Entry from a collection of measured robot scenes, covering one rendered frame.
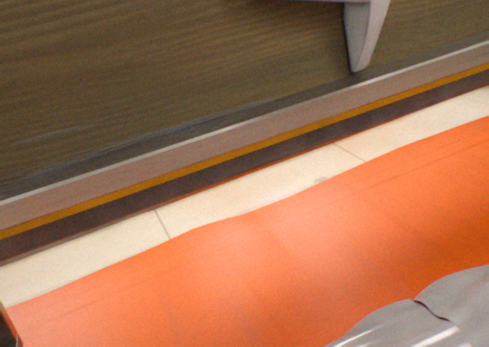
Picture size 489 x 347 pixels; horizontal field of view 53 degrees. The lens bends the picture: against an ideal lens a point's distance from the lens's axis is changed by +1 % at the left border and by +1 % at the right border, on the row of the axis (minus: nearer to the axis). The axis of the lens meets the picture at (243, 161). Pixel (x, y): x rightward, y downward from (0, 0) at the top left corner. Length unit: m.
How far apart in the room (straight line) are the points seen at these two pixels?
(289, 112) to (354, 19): 0.04
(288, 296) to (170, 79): 0.15
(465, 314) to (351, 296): 0.06
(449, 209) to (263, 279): 0.13
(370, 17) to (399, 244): 0.15
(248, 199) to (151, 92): 0.20
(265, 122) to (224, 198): 0.20
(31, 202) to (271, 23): 0.11
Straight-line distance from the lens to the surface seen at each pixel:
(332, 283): 0.28
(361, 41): 0.20
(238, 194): 0.38
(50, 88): 0.18
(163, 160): 0.18
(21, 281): 0.37
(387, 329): 0.25
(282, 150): 0.22
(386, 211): 0.34
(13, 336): 0.27
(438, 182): 0.37
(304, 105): 0.19
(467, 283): 0.28
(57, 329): 0.31
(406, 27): 0.23
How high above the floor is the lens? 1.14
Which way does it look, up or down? 26 degrees down
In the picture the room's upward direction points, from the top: 12 degrees counter-clockwise
